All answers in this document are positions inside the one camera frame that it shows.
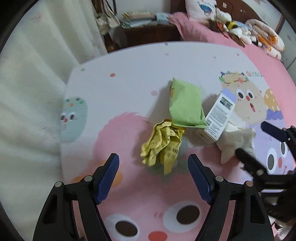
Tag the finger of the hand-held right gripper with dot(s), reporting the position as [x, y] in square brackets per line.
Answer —
[272, 131]
[248, 160]

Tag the white paper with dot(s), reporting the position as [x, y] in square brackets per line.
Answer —
[233, 141]

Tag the brown plush toy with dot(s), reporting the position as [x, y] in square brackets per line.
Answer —
[215, 26]

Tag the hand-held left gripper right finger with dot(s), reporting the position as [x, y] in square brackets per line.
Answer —
[200, 178]

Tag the pink bed blanket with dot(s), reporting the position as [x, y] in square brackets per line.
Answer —
[272, 67]

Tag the white blue plush toy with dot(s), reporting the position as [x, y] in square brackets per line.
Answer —
[242, 34]

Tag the cartoon printed table cover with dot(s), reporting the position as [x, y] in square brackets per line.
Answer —
[129, 88]

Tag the white lavender box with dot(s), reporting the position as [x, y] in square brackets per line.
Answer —
[218, 115]

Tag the light green packet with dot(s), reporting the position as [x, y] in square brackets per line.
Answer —
[187, 104]

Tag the dark wooden nightstand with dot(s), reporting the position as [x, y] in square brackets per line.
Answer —
[143, 34]

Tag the cream tote bag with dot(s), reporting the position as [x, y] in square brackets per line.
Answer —
[104, 20]

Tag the cream curtain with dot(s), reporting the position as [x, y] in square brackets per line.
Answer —
[30, 92]

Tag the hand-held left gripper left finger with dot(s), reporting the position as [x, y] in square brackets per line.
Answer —
[108, 178]

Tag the white printed pillow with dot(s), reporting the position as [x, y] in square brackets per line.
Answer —
[198, 9]

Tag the stack of books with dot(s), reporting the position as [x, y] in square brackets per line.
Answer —
[138, 19]

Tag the yellow paper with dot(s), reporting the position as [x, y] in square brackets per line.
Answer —
[161, 143]

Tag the rolled printed quilt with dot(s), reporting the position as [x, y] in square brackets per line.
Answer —
[263, 30]

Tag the pile of plush toys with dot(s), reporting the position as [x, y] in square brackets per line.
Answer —
[240, 7]

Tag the bee plush toy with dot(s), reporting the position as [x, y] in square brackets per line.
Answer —
[233, 25]

